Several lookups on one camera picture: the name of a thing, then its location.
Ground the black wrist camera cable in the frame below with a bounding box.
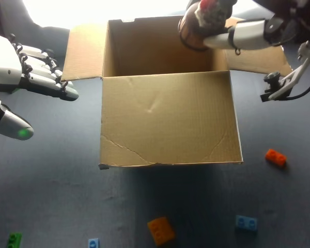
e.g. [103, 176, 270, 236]
[281, 68, 310, 101]

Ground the wrist camera on white bracket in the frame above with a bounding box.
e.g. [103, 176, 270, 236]
[260, 40, 310, 103]

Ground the large orange toy brick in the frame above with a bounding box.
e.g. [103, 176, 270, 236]
[147, 216, 176, 246]

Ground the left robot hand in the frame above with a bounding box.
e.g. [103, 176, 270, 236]
[0, 32, 80, 142]

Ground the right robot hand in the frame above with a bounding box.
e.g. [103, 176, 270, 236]
[203, 0, 310, 50]

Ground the small red-orange toy brick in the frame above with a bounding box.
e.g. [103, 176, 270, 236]
[265, 148, 287, 169]

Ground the brown cardboard box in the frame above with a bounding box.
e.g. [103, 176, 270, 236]
[61, 14, 293, 172]

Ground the green toy brick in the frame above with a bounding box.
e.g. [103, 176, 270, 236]
[6, 232, 23, 248]

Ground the grey table cloth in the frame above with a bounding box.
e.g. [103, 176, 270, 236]
[0, 7, 310, 248]

